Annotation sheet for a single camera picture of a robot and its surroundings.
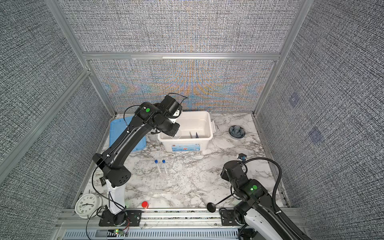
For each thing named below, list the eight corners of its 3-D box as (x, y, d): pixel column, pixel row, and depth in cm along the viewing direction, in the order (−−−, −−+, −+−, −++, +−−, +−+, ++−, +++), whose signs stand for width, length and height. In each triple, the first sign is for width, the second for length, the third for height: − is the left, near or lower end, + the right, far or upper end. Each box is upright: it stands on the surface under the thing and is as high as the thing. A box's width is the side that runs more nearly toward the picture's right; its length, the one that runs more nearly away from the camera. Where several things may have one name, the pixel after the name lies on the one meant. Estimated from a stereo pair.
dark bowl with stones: (229, 140, 106) (231, 135, 101) (227, 130, 112) (229, 125, 107) (244, 140, 106) (246, 135, 101) (241, 130, 112) (243, 125, 107)
